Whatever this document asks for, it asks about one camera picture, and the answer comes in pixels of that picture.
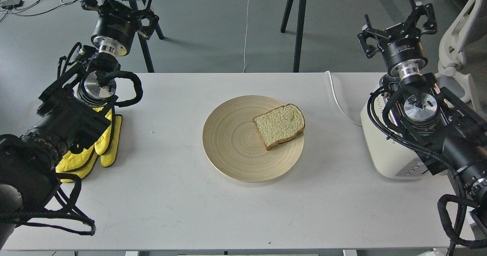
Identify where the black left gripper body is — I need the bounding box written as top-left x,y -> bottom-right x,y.
91,14 -> 135,57

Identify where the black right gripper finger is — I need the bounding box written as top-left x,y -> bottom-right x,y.
399,0 -> 437,36
357,14 -> 392,59

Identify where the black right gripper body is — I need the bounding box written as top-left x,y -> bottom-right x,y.
380,36 -> 428,77

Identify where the slice of white bread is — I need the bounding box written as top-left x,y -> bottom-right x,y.
253,103 -> 306,151

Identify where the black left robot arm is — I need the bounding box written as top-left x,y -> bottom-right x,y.
1,0 -> 159,246

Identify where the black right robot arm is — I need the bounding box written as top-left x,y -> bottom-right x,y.
358,0 -> 486,249

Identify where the cream white toaster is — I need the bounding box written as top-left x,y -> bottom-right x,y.
360,106 -> 431,180

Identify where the round bamboo plate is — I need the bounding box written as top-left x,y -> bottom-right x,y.
202,95 -> 304,183

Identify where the yellow oven glove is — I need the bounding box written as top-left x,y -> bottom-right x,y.
56,108 -> 123,179

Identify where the white toaster power cable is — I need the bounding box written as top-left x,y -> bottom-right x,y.
324,70 -> 362,127

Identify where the white hanging cable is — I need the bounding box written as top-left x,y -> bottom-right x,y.
242,0 -> 250,73

